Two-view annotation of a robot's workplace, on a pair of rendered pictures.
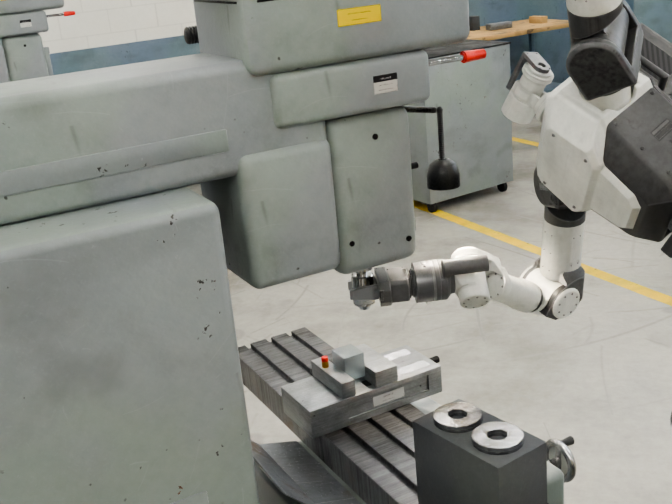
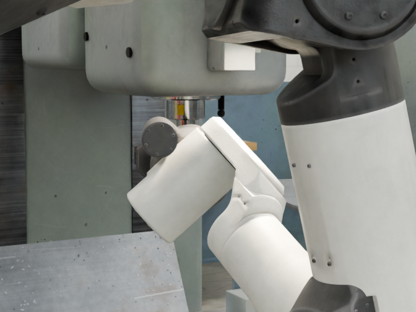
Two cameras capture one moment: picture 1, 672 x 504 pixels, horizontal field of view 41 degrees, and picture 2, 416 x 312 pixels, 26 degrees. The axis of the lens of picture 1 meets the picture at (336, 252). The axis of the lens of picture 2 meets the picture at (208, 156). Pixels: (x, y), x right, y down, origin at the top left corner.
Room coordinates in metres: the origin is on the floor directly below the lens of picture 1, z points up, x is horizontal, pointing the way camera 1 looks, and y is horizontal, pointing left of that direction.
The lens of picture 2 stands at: (1.78, -1.15, 1.35)
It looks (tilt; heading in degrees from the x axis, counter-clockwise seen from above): 6 degrees down; 88
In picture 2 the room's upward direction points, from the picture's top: straight up
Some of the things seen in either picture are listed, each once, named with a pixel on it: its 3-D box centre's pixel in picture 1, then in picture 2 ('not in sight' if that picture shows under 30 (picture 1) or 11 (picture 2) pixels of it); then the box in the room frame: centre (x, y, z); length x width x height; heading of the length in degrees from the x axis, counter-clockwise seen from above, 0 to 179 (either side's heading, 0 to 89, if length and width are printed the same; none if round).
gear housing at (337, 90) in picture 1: (325, 82); not in sight; (1.77, -0.01, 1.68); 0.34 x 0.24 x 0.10; 117
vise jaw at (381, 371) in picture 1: (370, 364); not in sight; (1.91, -0.05, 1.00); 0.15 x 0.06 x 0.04; 27
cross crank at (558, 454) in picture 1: (548, 465); not in sight; (2.01, -0.50, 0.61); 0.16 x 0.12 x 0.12; 117
